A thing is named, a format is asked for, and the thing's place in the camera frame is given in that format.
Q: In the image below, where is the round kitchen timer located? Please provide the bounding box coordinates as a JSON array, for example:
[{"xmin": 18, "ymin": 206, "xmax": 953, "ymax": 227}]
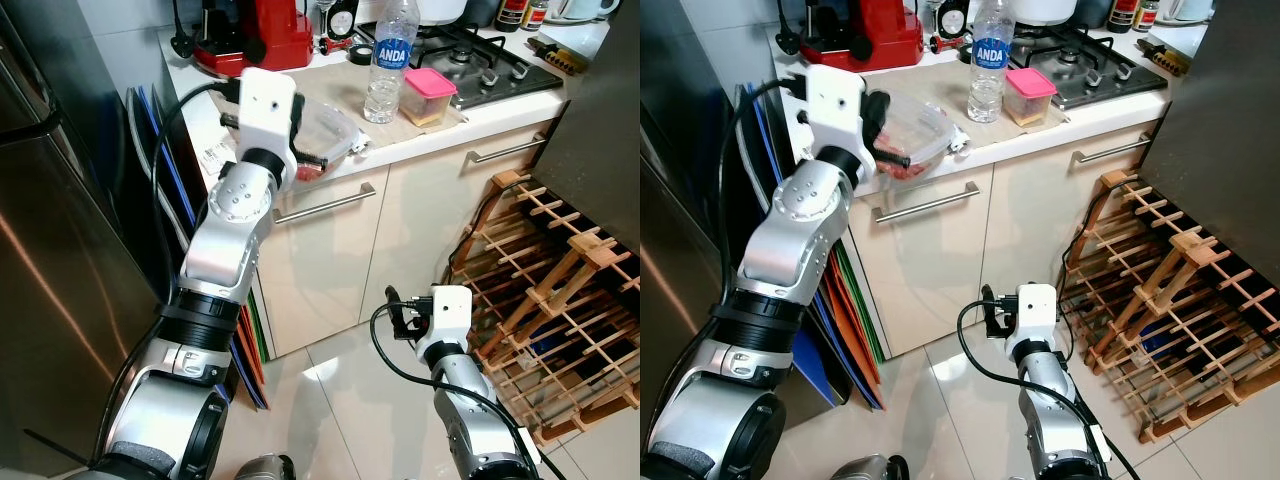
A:
[
  {"xmin": 935, "ymin": 0, "xmax": 969, "ymax": 41},
  {"xmin": 326, "ymin": 0, "xmax": 361, "ymax": 41}
]

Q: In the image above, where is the metal cabinet handle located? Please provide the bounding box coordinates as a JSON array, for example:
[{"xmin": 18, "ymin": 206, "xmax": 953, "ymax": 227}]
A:
[
  {"xmin": 470, "ymin": 133, "xmax": 549, "ymax": 164},
  {"xmin": 272, "ymin": 183, "xmax": 379, "ymax": 226},
  {"xmin": 872, "ymin": 182, "xmax": 981, "ymax": 225},
  {"xmin": 1075, "ymin": 133, "xmax": 1161, "ymax": 164}
]

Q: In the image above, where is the dark grey plastic board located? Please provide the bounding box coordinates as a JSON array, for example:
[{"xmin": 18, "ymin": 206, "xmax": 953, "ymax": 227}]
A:
[
  {"xmin": 125, "ymin": 85, "xmax": 201, "ymax": 261},
  {"xmin": 735, "ymin": 85, "xmax": 801, "ymax": 251}
]

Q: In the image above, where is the white cooking pot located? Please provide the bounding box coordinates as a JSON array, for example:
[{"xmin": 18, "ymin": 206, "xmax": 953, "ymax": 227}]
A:
[
  {"xmin": 1012, "ymin": 0, "xmax": 1079, "ymax": 26},
  {"xmin": 415, "ymin": 0, "xmax": 471, "ymax": 26}
]

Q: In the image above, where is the black fridge power cable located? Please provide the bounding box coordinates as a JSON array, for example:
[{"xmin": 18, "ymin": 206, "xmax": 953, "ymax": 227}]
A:
[
  {"xmin": 447, "ymin": 178, "xmax": 501, "ymax": 276},
  {"xmin": 1062, "ymin": 185, "xmax": 1111, "ymax": 291}
]

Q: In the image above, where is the small container pink lid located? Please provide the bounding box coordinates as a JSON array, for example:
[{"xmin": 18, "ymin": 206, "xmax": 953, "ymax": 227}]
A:
[
  {"xmin": 400, "ymin": 68, "xmax": 459, "ymax": 128},
  {"xmin": 1003, "ymin": 68, "xmax": 1059, "ymax": 128}
]

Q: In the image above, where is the grey mini fridge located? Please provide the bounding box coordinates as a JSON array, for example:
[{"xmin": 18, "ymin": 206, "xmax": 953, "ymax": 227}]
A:
[
  {"xmin": 530, "ymin": 0, "xmax": 641, "ymax": 251},
  {"xmin": 1140, "ymin": 0, "xmax": 1280, "ymax": 261}
]

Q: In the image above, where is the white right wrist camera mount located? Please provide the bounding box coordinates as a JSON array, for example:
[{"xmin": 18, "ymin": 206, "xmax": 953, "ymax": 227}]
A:
[
  {"xmin": 415, "ymin": 285, "xmax": 473, "ymax": 363},
  {"xmin": 1005, "ymin": 283, "xmax": 1059, "ymax": 363}
]

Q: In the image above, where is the cream kitchen cabinet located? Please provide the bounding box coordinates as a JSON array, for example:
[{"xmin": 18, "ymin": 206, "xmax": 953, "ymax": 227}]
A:
[
  {"xmin": 158, "ymin": 18, "xmax": 613, "ymax": 363},
  {"xmin": 765, "ymin": 18, "xmax": 1216, "ymax": 361}
]

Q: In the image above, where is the orange plastic board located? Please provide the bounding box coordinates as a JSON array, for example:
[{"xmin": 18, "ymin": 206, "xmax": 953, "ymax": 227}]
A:
[
  {"xmin": 238, "ymin": 303, "xmax": 265, "ymax": 388},
  {"xmin": 825, "ymin": 255, "xmax": 877, "ymax": 391}
]

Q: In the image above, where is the green plastic board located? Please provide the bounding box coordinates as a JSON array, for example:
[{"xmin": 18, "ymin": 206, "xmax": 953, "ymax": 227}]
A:
[
  {"xmin": 250, "ymin": 293, "xmax": 273, "ymax": 363},
  {"xmin": 840, "ymin": 240, "xmax": 887, "ymax": 367}
]

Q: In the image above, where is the wooden wine rack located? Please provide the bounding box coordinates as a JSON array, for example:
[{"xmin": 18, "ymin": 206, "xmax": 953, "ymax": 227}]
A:
[
  {"xmin": 1060, "ymin": 170, "xmax": 1280, "ymax": 446},
  {"xmin": 445, "ymin": 170, "xmax": 641, "ymax": 451}
]

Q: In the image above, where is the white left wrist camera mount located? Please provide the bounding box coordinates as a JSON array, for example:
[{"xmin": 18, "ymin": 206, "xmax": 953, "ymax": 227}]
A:
[
  {"xmin": 795, "ymin": 65, "xmax": 879, "ymax": 191},
  {"xmin": 222, "ymin": 68, "xmax": 301, "ymax": 193}
]

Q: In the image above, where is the red coffee machine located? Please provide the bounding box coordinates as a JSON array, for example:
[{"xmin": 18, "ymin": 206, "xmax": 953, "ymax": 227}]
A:
[
  {"xmin": 798, "ymin": 0, "xmax": 926, "ymax": 73},
  {"xmin": 193, "ymin": 0, "xmax": 316, "ymax": 79}
]

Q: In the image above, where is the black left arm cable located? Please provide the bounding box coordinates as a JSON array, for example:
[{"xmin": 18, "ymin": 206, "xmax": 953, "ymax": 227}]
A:
[
  {"xmin": 716, "ymin": 78, "xmax": 806, "ymax": 311},
  {"xmin": 150, "ymin": 80, "xmax": 246, "ymax": 301}
]

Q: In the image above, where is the clear plastic food container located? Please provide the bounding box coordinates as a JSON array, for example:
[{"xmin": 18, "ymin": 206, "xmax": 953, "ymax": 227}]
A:
[
  {"xmin": 290, "ymin": 95, "xmax": 366, "ymax": 183},
  {"xmin": 865, "ymin": 90, "xmax": 971, "ymax": 183}
]

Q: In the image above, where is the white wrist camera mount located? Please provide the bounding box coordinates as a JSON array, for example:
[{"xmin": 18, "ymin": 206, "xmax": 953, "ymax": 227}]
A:
[
  {"xmin": 415, "ymin": 285, "xmax": 473, "ymax": 363},
  {"xmin": 1005, "ymin": 283, "xmax": 1059, "ymax": 363},
  {"xmin": 795, "ymin": 65, "xmax": 879, "ymax": 191},
  {"xmin": 222, "ymin": 68, "xmax": 301, "ymax": 193}
]

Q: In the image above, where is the clear water bottle blue label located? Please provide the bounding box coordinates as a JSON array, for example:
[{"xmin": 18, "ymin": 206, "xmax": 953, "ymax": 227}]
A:
[
  {"xmin": 362, "ymin": 0, "xmax": 421, "ymax": 125},
  {"xmin": 966, "ymin": 0, "xmax": 1017, "ymax": 124}
]

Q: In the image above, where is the white mug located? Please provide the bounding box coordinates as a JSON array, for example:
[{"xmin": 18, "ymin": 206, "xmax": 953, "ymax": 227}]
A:
[
  {"xmin": 548, "ymin": 0, "xmax": 621, "ymax": 23},
  {"xmin": 1162, "ymin": 0, "xmax": 1216, "ymax": 23}
]

